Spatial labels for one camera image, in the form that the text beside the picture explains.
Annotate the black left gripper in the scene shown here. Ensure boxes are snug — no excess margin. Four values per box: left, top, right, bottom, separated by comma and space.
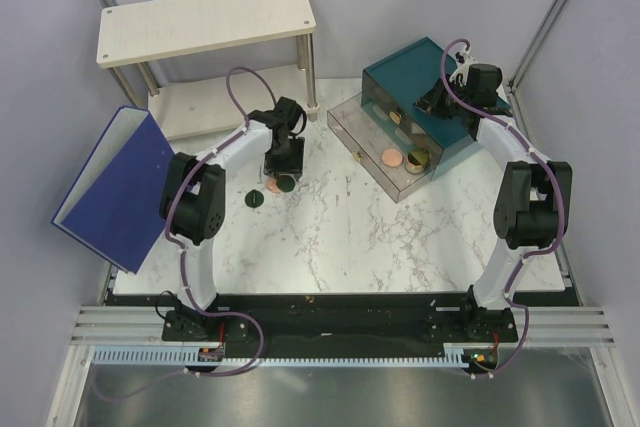
264, 135, 305, 182

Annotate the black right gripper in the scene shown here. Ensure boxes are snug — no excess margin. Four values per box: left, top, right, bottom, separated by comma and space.
412, 75, 470, 122

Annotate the pink makeup sponge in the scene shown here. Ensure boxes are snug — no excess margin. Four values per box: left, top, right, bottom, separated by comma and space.
381, 148, 404, 168
265, 178, 280, 193

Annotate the dark green jar lid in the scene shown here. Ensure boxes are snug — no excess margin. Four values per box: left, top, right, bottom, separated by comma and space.
244, 189, 264, 209

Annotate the gold cosmetic jar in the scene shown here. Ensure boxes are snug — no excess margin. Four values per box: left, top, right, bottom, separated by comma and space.
405, 148, 431, 175

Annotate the smoked clear drawer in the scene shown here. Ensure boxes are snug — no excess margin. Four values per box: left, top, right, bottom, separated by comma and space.
362, 70, 443, 169
327, 94, 435, 203

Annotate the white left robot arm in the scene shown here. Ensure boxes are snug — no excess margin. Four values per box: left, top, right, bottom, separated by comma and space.
160, 97, 307, 342

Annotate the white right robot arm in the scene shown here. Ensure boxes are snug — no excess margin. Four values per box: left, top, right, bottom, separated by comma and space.
415, 63, 573, 341

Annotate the teal drawer cabinet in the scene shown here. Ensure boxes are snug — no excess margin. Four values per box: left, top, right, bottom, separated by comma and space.
362, 37, 475, 178

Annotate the white two-tier shelf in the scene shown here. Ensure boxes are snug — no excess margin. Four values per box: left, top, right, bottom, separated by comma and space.
97, 0, 319, 141

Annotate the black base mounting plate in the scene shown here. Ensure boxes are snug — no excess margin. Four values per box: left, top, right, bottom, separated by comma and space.
106, 289, 579, 358

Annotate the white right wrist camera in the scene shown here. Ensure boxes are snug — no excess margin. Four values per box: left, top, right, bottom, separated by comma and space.
449, 49, 477, 86

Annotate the blue ring binder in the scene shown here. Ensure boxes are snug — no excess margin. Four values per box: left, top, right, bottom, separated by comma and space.
51, 106, 174, 274

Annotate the light blue cable duct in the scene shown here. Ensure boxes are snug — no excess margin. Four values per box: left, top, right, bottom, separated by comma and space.
92, 346, 469, 368

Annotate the aluminium front rail frame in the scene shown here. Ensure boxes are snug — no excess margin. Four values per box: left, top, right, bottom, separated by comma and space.
47, 279, 635, 426

